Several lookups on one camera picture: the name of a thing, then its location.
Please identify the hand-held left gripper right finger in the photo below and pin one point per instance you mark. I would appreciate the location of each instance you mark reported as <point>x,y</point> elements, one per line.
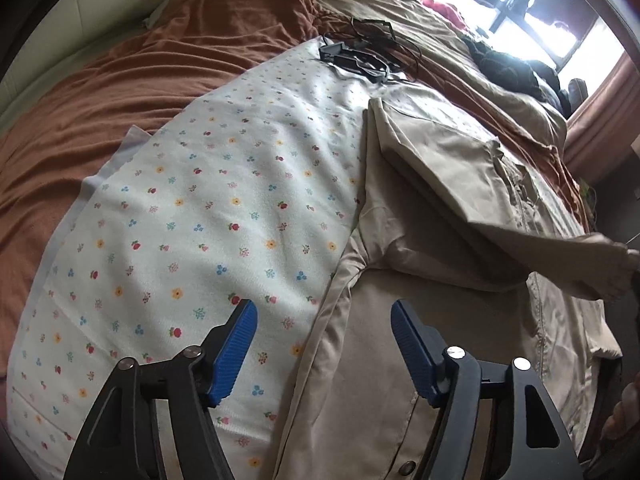
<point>412,350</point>

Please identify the black power adapter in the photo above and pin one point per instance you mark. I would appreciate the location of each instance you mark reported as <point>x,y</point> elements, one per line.
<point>332,52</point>

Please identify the white floral blanket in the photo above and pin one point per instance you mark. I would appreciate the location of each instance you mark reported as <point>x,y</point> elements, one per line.
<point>200,185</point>

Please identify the rust brown blanket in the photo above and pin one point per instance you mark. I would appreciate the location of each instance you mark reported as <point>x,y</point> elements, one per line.
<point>125,75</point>

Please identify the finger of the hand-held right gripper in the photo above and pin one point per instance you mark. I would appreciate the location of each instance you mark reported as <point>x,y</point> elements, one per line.
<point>636,280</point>

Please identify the cream padded headboard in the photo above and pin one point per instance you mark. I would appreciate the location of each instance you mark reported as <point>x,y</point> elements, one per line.
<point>75,15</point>

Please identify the window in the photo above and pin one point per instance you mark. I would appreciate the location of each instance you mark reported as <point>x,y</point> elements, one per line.
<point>545,30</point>

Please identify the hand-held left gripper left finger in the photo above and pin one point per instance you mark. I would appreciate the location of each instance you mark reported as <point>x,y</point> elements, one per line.
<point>232,355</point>

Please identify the red cloth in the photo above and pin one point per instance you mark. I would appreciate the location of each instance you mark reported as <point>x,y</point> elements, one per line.
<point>440,7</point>

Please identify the beige duvet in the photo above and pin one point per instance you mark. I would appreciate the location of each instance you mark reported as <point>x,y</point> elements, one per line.
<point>440,35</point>

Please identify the pile of dark clothes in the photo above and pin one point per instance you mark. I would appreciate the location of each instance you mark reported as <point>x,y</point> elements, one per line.
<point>510,70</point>

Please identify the pink curtain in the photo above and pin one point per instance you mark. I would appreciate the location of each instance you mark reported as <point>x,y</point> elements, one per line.
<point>605,115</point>

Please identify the beige shirt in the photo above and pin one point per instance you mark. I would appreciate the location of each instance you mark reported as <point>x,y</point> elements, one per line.
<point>380,360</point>

